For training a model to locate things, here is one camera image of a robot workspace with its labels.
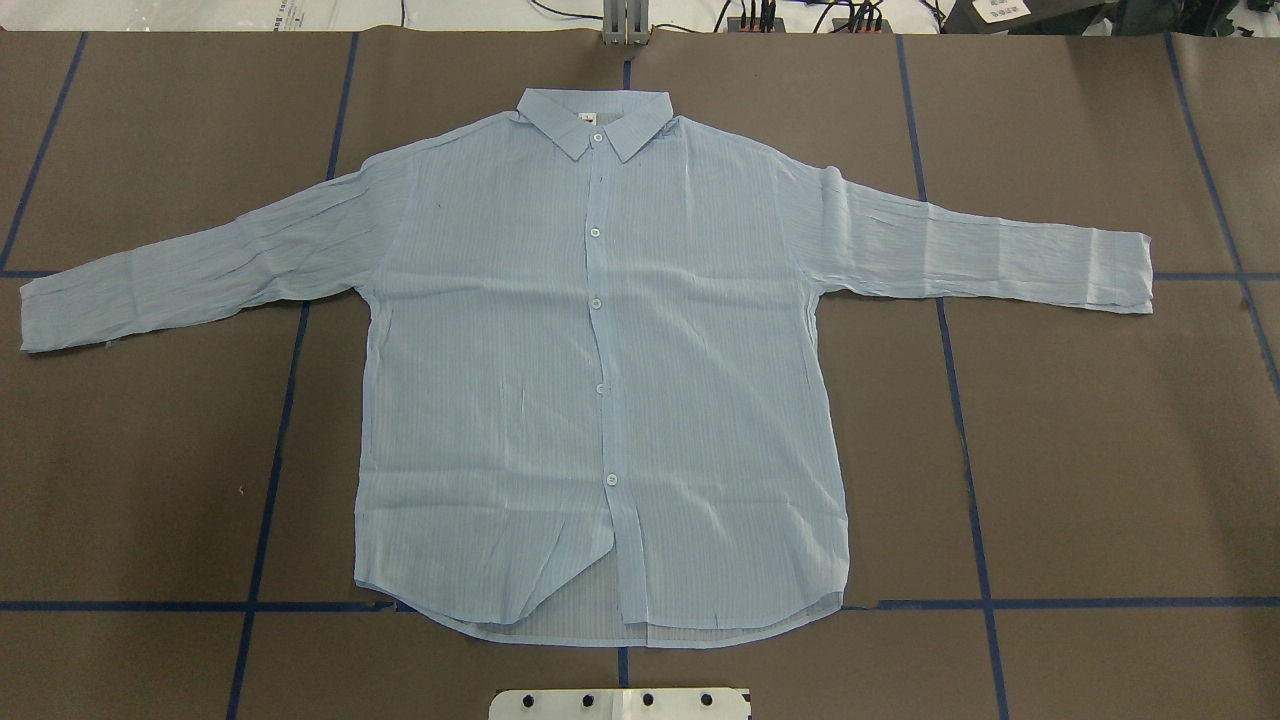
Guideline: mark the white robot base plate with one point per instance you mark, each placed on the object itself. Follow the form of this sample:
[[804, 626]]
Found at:
[[623, 703]]

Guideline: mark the light blue button-up shirt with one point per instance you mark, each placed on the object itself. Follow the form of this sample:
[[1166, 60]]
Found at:
[[594, 413]]

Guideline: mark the grey aluminium post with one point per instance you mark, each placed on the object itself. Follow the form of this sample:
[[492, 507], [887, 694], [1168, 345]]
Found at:
[[626, 22]]

